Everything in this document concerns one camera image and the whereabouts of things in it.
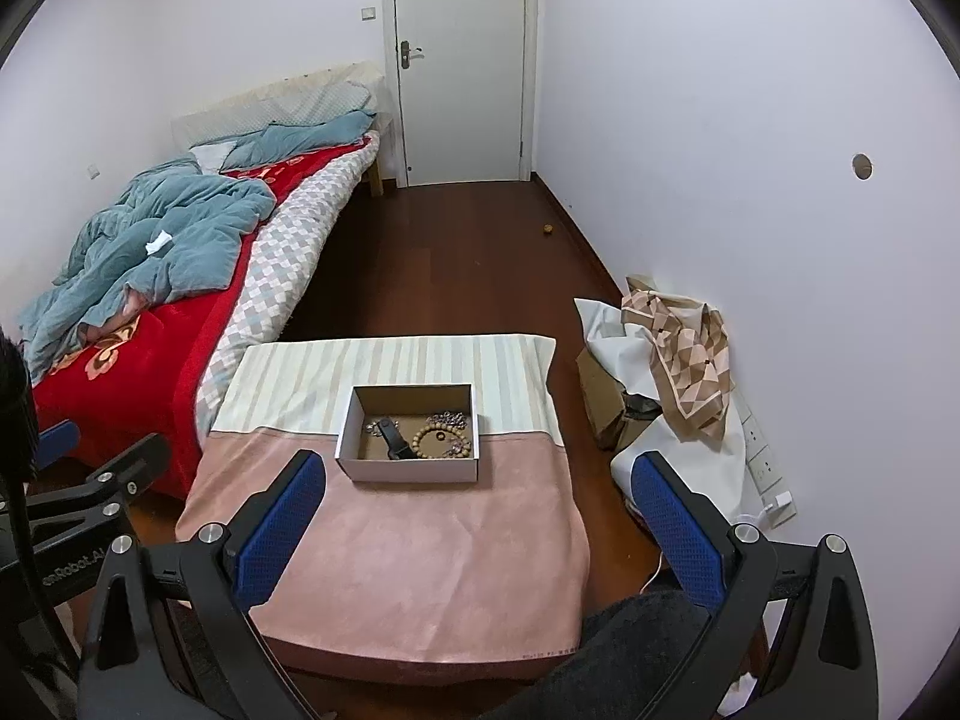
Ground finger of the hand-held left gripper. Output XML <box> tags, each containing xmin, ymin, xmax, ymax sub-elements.
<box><xmin>22</xmin><ymin>431</ymin><xmax>172</xmax><ymax>550</ymax></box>
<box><xmin>34</xmin><ymin>420</ymin><xmax>82</xmax><ymax>470</ymax></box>

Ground black wristband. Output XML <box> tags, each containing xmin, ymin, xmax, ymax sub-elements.
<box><xmin>377</xmin><ymin>418</ymin><xmax>413</xmax><ymax>461</ymax></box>

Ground white pillow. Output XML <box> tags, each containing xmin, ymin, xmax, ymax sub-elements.
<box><xmin>190</xmin><ymin>139</ymin><xmax>235</xmax><ymax>171</ymax></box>

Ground checked quilt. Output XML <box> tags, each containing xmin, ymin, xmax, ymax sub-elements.
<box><xmin>195</xmin><ymin>139</ymin><xmax>380</xmax><ymax>437</ymax></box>

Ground white cardboard box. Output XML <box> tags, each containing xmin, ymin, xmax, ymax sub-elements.
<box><xmin>334</xmin><ymin>384</ymin><xmax>482</xmax><ymax>485</ymax></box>

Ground bed with red blanket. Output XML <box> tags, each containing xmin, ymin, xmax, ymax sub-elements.
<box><xmin>33</xmin><ymin>131</ymin><xmax>380</xmax><ymax>501</ymax></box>

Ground pink and striped cloth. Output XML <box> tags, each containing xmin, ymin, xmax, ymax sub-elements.
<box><xmin>174</xmin><ymin>331</ymin><xmax>591</xmax><ymax>668</ymax></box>

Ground white cloth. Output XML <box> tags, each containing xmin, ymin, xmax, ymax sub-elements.
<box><xmin>573</xmin><ymin>298</ymin><xmax>763</xmax><ymax>535</ymax></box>

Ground white power strip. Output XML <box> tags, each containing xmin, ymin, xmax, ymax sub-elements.
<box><xmin>738</xmin><ymin>388</ymin><xmax>785</xmax><ymax>497</ymax></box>

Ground white charging cable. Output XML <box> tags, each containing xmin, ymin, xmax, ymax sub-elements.
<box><xmin>640</xmin><ymin>504</ymin><xmax>775</xmax><ymax>595</ymax></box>

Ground wooden bead bracelet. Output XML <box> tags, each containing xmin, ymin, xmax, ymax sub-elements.
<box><xmin>408</xmin><ymin>423</ymin><xmax>461</xmax><ymax>461</ymax></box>

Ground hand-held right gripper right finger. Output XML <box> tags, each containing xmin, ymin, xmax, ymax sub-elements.
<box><xmin>630</xmin><ymin>451</ymin><xmax>880</xmax><ymax>720</ymax></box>

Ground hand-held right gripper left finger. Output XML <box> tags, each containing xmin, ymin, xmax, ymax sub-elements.
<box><xmin>75</xmin><ymin>450</ymin><xmax>327</xmax><ymax>720</ymax></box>

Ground wooden bed frame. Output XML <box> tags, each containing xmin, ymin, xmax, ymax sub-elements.
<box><xmin>170</xmin><ymin>62</ymin><xmax>397</xmax><ymax>198</ymax></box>

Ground black fuzzy cloth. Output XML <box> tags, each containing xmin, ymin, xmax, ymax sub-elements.
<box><xmin>0</xmin><ymin>326</ymin><xmax>41</xmax><ymax>486</ymax></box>

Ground blue quilt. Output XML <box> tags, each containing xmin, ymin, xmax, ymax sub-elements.
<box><xmin>16</xmin><ymin>111</ymin><xmax>377</xmax><ymax>377</ymax></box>

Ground white door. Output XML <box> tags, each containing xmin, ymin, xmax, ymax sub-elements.
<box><xmin>381</xmin><ymin>0</ymin><xmax>539</xmax><ymax>190</ymax></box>

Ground brown cardboard box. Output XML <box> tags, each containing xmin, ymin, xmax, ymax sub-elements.
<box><xmin>575</xmin><ymin>349</ymin><xmax>662</xmax><ymax>452</ymax></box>

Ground beige patterned scarf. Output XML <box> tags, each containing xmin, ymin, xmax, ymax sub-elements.
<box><xmin>620</xmin><ymin>274</ymin><xmax>735</xmax><ymax>443</ymax></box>

